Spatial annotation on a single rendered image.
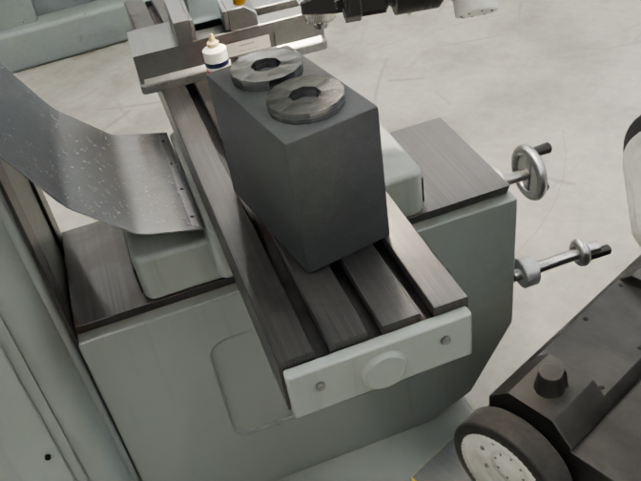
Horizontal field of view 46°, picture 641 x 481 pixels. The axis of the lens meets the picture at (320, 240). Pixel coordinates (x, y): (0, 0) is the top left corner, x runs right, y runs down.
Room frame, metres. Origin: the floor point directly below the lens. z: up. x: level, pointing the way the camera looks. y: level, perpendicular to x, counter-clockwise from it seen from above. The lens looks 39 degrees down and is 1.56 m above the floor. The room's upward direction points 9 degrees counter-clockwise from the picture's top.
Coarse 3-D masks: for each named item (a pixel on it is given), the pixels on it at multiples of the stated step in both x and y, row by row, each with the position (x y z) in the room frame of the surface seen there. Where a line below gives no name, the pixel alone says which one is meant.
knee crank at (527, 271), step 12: (576, 240) 1.12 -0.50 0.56; (564, 252) 1.11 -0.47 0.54; (576, 252) 1.10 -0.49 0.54; (588, 252) 1.09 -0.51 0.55; (600, 252) 1.11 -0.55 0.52; (516, 264) 1.09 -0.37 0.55; (528, 264) 1.07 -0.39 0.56; (540, 264) 1.08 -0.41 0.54; (552, 264) 1.08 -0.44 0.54; (516, 276) 1.07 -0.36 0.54; (528, 276) 1.05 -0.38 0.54; (540, 276) 1.06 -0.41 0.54
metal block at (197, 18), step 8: (184, 0) 1.36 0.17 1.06; (192, 0) 1.31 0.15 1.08; (200, 0) 1.32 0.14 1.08; (208, 0) 1.32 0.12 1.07; (216, 0) 1.32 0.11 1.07; (192, 8) 1.31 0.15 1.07; (200, 8) 1.31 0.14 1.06; (208, 8) 1.32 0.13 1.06; (216, 8) 1.32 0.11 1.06; (192, 16) 1.31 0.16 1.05; (200, 16) 1.31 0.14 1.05; (208, 16) 1.32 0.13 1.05; (216, 16) 1.32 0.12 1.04
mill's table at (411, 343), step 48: (144, 0) 1.74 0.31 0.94; (192, 96) 1.26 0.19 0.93; (192, 144) 1.05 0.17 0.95; (240, 240) 0.79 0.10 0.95; (384, 240) 0.74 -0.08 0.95; (240, 288) 0.75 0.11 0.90; (288, 288) 0.71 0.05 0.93; (336, 288) 0.67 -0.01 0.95; (384, 288) 0.65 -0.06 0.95; (432, 288) 0.64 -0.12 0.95; (288, 336) 0.60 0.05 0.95; (336, 336) 0.59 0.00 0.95; (384, 336) 0.59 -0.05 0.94; (432, 336) 0.59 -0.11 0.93; (288, 384) 0.55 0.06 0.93; (336, 384) 0.56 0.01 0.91; (384, 384) 0.57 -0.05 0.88
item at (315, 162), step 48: (288, 48) 0.93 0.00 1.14; (240, 96) 0.82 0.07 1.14; (288, 96) 0.78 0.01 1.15; (336, 96) 0.76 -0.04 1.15; (240, 144) 0.83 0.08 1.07; (288, 144) 0.70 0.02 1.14; (336, 144) 0.72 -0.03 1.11; (240, 192) 0.87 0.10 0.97; (288, 192) 0.71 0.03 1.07; (336, 192) 0.72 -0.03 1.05; (384, 192) 0.74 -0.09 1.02; (288, 240) 0.74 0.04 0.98; (336, 240) 0.71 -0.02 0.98
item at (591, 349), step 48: (624, 288) 0.94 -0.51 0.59; (576, 336) 0.85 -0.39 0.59; (624, 336) 0.83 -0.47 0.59; (528, 384) 0.75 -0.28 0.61; (576, 384) 0.73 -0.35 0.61; (624, 384) 0.74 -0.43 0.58; (576, 432) 0.67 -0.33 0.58; (624, 432) 0.67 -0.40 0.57; (576, 480) 0.64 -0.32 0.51; (624, 480) 0.59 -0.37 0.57
